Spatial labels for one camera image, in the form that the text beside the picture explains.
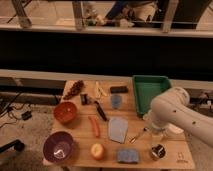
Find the blue sponge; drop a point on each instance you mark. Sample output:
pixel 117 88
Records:
pixel 128 156

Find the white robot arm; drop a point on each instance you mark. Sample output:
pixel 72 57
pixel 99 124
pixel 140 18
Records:
pixel 170 107

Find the white plastic cup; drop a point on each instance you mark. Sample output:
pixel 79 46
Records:
pixel 175 130

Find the black rectangular block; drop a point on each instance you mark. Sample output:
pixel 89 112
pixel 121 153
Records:
pixel 118 89

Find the pale banana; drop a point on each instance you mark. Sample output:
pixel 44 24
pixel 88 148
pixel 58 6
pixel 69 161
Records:
pixel 99 91

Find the small dark metal clip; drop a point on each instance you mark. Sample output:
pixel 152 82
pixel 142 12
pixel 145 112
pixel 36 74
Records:
pixel 86 99

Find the orange carrot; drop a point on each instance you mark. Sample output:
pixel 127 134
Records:
pixel 95 126

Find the wooden table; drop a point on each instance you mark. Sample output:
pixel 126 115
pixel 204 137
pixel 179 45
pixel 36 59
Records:
pixel 178 155

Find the green plastic tray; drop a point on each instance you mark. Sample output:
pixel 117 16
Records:
pixel 145 88

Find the light blue cloth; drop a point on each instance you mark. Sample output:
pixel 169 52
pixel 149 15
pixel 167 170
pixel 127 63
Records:
pixel 117 129

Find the orange plastic bowl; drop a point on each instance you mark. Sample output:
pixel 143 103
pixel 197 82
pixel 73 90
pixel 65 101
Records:
pixel 65 112

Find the metal spoon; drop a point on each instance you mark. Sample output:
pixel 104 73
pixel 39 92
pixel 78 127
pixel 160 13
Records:
pixel 140 133

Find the red yellow apple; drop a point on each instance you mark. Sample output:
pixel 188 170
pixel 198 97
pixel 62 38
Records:
pixel 97 151

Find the purple plastic bowl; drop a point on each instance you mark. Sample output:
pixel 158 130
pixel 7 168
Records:
pixel 58 147

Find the small metal can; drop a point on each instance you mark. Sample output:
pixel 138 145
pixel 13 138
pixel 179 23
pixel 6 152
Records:
pixel 158 151

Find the black power adapter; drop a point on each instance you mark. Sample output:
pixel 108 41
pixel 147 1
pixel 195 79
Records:
pixel 26 115

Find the black cylindrical floor object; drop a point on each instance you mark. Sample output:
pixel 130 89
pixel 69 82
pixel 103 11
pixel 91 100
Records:
pixel 16 144

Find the black handled knife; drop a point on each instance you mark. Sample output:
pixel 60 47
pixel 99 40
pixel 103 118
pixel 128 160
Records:
pixel 100 111

